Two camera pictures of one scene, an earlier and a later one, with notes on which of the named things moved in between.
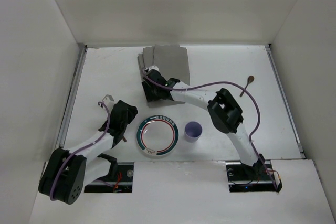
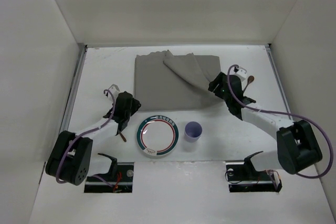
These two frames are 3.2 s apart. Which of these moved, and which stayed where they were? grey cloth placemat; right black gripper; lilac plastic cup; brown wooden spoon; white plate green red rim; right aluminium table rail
Moved: grey cloth placemat; right black gripper
Stayed: right aluminium table rail; lilac plastic cup; white plate green red rim; brown wooden spoon
